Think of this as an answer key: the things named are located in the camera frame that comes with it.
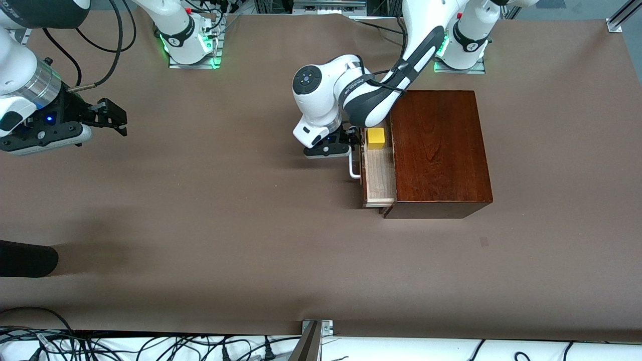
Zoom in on silver equipment box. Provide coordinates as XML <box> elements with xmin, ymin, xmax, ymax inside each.
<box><xmin>292</xmin><ymin>0</ymin><xmax>368</xmax><ymax>16</ymax></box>

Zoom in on dark wooden drawer cabinet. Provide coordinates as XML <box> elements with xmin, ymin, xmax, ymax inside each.
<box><xmin>379</xmin><ymin>90</ymin><xmax>494</xmax><ymax>220</ymax></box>

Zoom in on silver metal clamp bracket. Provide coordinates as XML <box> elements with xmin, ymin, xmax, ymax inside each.
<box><xmin>301</xmin><ymin>319</ymin><xmax>335</xmax><ymax>337</ymax></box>

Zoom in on black base cable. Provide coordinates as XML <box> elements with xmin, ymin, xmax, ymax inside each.
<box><xmin>188</xmin><ymin>0</ymin><xmax>236</xmax><ymax>38</ymax></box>
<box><xmin>354</xmin><ymin>19</ymin><xmax>404</xmax><ymax>36</ymax></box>

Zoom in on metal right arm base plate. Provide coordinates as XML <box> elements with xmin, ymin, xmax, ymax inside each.
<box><xmin>168</xmin><ymin>15</ymin><xmax>224</xmax><ymax>70</ymax></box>

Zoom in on black cylinder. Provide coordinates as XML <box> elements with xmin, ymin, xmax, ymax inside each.
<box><xmin>0</xmin><ymin>240</ymin><xmax>59</xmax><ymax>278</ymax></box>

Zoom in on black right base cable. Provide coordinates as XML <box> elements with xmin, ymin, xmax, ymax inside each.
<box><xmin>188</xmin><ymin>0</ymin><xmax>236</xmax><ymax>38</ymax></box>

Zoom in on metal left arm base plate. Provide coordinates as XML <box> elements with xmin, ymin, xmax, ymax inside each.
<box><xmin>433</xmin><ymin>55</ymin><xmax>487</xmax><ymax>75</ymax></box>

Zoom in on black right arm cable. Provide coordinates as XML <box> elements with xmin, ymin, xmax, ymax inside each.
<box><xmin>43</xmin><ymin>28</ymin><xmax>83</xmax><ymax>87</ymax></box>
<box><xmin>75</xmin><ymin>0</ymin><xmax>137</xmax><ymax>54</ymax></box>

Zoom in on wooden drawer with white handle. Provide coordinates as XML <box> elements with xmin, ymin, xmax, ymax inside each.
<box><xmin>349</xmin><ymin>125</ymin><xmax>398</xmax><ymax>208</ymax></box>

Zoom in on brown paper table cover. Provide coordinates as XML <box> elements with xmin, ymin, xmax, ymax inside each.
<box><xmin>0</xmin><ymin>10</ymin><xmax>642</xmax><ymax>342</ymax></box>

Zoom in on black left base cable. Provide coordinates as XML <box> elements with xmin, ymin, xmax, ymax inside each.
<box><xmin>354</xmin><ymin>19</ymin><xmax>404</xmax><ymax>36</ymax></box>

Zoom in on grey camera mounting pole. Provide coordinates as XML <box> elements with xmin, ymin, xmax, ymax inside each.
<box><xmin>287</xmin><ymin>322</ymin><xmax>323</xmax><ymax>361</ymax></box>

